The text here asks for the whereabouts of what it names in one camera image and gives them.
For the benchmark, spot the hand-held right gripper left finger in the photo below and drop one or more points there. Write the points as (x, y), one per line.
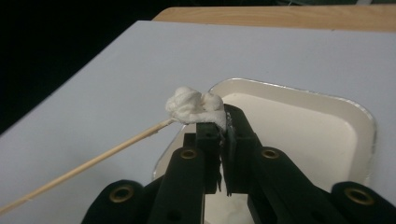
(210, 155)

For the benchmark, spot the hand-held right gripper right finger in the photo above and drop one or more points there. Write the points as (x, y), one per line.
(239, 149)

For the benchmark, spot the white marshmallow piece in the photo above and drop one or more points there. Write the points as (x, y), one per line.
(214, 107)
(183, 104)

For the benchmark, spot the white tray with dark rim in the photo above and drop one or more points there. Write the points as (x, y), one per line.
(295, 140)

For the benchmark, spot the wooden skewer stick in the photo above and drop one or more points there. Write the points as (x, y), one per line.
(93, 163)

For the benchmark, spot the wooden table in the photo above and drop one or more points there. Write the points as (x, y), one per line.
(280, 17)

